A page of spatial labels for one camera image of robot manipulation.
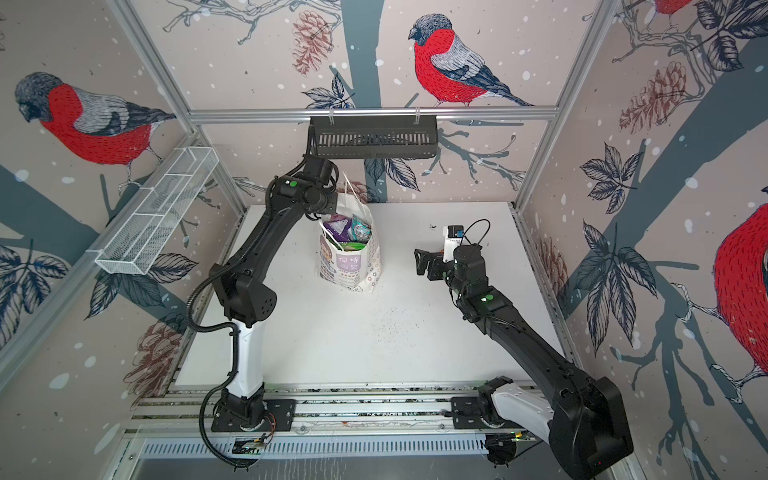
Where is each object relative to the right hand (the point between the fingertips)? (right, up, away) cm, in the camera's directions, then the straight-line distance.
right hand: (428, 252), depth 80 cm
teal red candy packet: (-20, +6, +8) cm, 22 cm away
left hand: (-30, +15, +8) cm, 35 cm away
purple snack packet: (-26, +7, +10) cm, 29 cm away
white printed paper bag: (-20, -5, +4) cm, 21 cm away
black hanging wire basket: (-18, +40, +26) cm, 52 cm away
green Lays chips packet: (-21, +2, +1) cm, 21 cm away
